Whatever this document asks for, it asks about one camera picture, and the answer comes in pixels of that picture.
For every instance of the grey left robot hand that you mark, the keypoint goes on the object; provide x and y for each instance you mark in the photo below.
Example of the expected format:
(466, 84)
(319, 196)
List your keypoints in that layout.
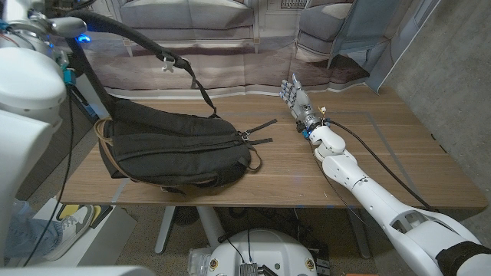
(65, 27)

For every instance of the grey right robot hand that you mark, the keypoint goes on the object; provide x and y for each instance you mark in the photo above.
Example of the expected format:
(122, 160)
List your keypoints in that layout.
(301, 101)

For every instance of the black backpack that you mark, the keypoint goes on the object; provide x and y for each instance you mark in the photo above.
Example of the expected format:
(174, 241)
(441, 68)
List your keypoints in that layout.
(172, 149)

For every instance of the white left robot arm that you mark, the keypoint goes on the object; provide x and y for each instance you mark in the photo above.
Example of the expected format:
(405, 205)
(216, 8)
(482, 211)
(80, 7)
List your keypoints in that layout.
(23, 96)

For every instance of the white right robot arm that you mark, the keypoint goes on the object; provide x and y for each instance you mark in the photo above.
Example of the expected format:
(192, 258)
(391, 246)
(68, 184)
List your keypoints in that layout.
(364, 191)

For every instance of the yellow tape strip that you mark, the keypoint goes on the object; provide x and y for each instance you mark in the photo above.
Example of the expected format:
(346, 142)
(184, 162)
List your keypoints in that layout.
(323, 110)

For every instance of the printed room backdrop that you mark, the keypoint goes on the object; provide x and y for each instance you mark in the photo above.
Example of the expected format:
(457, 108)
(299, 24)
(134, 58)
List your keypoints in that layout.
(249, 65)

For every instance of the grey table leg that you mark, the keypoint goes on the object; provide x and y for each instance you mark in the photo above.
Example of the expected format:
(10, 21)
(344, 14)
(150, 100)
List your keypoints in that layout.
(358, 234)
(211, 226)
(165, 230)

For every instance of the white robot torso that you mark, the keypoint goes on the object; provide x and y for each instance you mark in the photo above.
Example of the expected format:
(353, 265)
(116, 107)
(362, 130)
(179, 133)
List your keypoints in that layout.
(264, 253)

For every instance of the black round fan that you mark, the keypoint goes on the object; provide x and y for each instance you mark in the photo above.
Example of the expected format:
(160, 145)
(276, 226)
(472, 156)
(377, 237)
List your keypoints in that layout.
(186, 215)

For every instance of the silver heat sink module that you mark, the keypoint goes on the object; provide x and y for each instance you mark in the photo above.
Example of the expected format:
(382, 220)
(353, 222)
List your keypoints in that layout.
(248, 269)

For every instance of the yellow black floor sign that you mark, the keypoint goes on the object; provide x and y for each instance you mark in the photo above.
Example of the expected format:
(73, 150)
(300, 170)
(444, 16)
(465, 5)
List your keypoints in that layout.
(101, 214)

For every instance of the clear plastic package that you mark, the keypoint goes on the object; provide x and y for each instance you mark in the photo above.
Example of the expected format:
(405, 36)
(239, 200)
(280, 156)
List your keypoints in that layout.
(197, 262)

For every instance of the grey white sneaker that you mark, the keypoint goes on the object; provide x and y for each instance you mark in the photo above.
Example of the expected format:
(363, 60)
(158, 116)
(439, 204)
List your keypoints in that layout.
(73, 224)

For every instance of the person's leg in jeans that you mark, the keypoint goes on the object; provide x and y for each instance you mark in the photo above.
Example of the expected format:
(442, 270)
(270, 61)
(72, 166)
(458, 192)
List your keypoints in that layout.
(27, 237)

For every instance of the white floor platform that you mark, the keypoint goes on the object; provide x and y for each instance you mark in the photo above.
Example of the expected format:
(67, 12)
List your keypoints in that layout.
(111, 237)

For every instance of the white backdrop stand post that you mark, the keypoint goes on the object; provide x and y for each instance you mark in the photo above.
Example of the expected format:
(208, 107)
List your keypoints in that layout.
(90, 97)

